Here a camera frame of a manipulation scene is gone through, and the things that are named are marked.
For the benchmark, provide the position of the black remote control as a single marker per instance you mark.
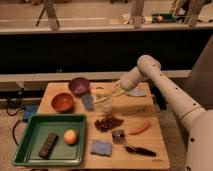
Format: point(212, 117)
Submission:
point(48, 145)

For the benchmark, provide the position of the orange bowl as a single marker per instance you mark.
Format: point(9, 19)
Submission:
point(62, 102)

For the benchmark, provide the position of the purple bowl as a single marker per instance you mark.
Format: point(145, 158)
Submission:
point(79, 86)

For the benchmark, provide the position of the metal fork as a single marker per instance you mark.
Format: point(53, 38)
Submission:
point(138, 110)

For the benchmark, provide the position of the blue sponge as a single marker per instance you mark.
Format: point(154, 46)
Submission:
point(101, 148)

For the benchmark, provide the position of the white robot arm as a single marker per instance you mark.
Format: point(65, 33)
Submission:
point(195, 118)

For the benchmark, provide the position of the wooden board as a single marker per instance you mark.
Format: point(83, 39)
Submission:
point(151, 139)

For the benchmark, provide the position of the white paper cup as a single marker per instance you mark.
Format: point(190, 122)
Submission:
point(106, 106)

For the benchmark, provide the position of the blue box on floor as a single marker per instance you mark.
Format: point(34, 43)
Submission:
point(29, 111)

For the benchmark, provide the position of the green plastic tray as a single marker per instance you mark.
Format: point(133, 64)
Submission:
point(38, 128)

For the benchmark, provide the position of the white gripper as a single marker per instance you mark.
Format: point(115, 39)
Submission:
point(117, 89)

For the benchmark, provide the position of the orange carrot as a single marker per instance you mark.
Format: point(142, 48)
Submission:
point(141, 129)

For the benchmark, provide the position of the yellow apple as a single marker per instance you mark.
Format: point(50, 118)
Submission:
point(70, 137)

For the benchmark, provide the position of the light blue cloth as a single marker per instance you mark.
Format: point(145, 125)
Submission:
point(136, 92)

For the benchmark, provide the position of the bunch of dark grapes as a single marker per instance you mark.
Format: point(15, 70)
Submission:
point(108, 123)

